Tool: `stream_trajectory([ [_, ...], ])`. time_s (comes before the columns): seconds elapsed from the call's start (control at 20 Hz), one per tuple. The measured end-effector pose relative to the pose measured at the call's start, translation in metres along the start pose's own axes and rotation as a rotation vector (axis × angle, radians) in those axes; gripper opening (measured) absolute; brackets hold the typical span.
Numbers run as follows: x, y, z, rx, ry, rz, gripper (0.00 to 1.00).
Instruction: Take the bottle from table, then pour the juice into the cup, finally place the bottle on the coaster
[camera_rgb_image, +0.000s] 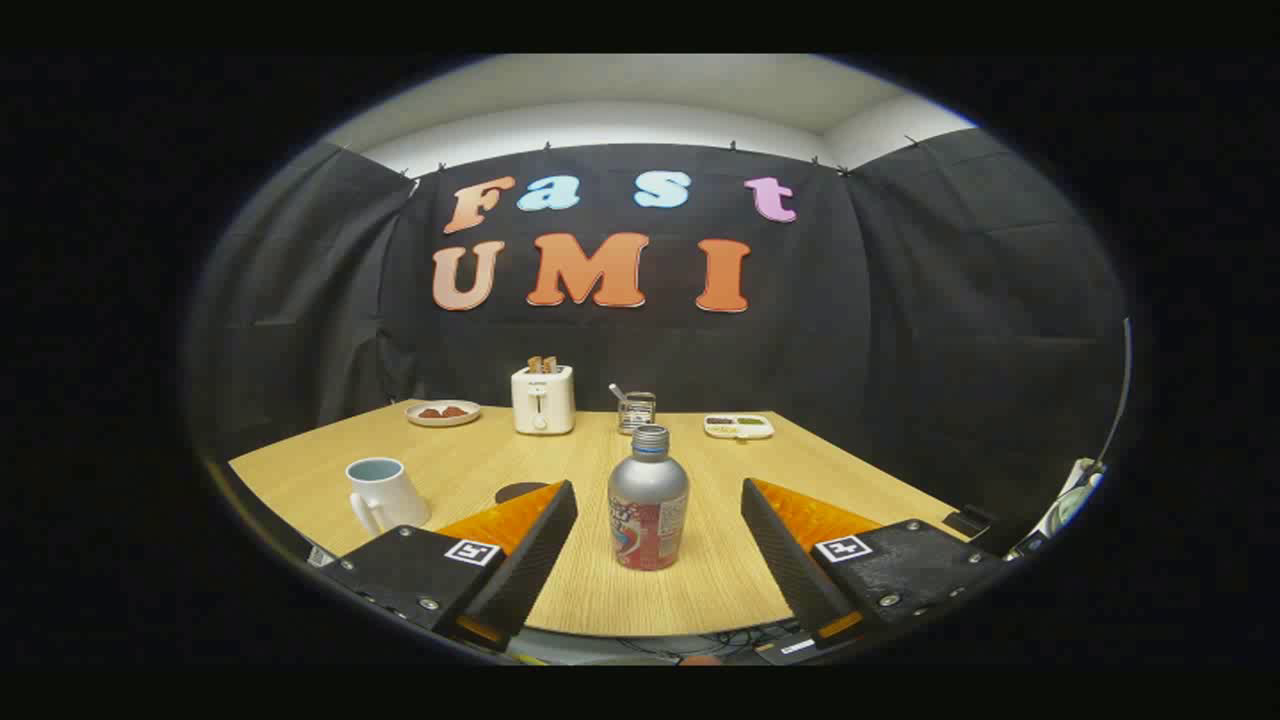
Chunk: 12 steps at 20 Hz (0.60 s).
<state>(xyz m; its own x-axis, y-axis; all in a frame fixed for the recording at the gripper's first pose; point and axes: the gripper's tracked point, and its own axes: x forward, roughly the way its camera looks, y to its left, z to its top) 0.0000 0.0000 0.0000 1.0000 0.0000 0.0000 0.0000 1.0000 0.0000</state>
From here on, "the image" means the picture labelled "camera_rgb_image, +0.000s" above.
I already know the white toaster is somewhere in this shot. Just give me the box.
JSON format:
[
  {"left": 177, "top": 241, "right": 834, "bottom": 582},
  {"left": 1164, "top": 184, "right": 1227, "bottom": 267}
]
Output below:
[{"left": 511, "top": 365, "right": 576, "bottom": 436}]

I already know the white divided tray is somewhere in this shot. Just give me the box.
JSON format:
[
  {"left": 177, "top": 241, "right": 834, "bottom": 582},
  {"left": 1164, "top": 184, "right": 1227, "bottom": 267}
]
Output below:
[{"left": 703, "top": 414, "right": 775, "bottom": 441}]

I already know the black backdrop cloth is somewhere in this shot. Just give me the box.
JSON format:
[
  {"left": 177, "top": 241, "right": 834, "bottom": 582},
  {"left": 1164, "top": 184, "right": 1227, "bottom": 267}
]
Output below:
[{"left": 185, "top": 128, "right": 1131, "bottom": 531}]

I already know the white cup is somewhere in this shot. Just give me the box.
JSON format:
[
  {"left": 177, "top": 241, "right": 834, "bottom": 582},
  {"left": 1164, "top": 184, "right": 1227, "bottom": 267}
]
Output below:
[{"left": 346, "top": 457, "right": 432, "bottom": 538}]

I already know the silver juice bottle red label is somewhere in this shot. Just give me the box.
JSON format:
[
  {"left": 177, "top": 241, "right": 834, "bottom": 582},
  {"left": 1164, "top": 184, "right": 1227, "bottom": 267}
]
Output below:
[{"left": 608, "top": 425, "right": 691, "bottom": 572}]

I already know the white round plate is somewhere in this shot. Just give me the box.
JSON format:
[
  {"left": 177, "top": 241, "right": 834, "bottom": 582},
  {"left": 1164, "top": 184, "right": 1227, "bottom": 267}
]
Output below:
[{"left": 405, "top": 400, "right": 482, "bottom": 428}]

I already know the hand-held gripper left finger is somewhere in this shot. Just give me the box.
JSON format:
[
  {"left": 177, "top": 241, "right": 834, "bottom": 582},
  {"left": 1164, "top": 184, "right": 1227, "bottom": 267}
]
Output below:
[{"left": 318, "top": 480, "right": 580, "bottom": 653}]

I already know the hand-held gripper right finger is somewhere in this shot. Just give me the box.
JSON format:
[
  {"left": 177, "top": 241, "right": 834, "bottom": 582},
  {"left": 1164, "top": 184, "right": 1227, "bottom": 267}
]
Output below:
[{"left": 741, "top": 478, "right": 1011, "bottom": 649}]

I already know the black cable bundle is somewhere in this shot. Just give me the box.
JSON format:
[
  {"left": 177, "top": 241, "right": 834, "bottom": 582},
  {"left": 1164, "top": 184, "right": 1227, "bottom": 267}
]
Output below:
[{"left": 600, "top": 622, "right": 796, "bottom": 663}]

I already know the wooden table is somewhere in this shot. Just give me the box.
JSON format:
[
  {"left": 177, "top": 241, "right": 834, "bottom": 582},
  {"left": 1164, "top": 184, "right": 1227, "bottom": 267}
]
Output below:
[{"left": 228, "top": 400, "right": 969, "bottom": 639}]

